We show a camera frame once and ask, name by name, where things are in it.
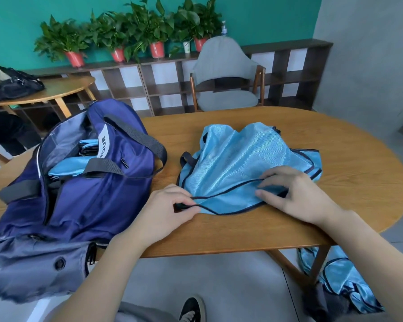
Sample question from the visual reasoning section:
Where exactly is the green plant in red pot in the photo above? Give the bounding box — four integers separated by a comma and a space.
87, 10, 132, 64
172, 0, 222, 53
34, 15, 92, 69
122, 0, 175, 60

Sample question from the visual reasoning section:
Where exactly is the person's left forearm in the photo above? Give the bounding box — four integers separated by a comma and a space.
50, 228, 155, 322

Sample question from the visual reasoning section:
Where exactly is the person's left hand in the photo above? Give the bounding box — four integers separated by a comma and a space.
131, 184, 202, 249

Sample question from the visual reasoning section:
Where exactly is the person's black shoe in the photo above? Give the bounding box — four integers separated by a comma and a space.
178, 296, 207, 322

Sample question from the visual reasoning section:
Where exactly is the black bag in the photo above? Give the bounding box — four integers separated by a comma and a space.
0, 55, 46, 102

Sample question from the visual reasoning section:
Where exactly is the pile of light blue vests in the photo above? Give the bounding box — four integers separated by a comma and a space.
297, 245, 386, 314

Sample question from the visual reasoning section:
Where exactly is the person's right forearm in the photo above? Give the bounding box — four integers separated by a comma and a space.
319, 208, 403, 322

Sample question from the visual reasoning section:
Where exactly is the dark grey cloth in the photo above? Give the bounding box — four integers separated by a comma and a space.
302, 282, 353, 322

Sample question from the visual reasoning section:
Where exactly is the light blue mesh vest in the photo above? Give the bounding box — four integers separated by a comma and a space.
175, 122, 323, 216

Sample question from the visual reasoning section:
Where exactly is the oval wooden table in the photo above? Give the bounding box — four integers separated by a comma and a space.
0, 106, 403, 287

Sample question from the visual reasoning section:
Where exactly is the person's right hand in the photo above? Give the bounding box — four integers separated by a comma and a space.
255, 165, 342, 229

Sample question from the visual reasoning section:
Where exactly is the round wooden side table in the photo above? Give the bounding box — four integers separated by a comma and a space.
0, 75, 97, 120

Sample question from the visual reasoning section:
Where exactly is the dark wooden cubby shelf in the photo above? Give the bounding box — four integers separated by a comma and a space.
18, 39, 334, 122

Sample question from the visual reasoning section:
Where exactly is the navy blue duffel bag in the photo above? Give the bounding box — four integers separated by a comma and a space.
0, 98, 168, 304

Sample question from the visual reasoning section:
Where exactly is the person's grey trouser leg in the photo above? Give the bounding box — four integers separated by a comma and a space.
114, 301, 180, 322

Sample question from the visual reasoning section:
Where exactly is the grey padded wooden chair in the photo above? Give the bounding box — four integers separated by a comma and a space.
189, 36, 266, 113

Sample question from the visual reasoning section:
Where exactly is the folded light blue vest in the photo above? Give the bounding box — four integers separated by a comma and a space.
48, 156, 96, 180
78, 139, 100, 156

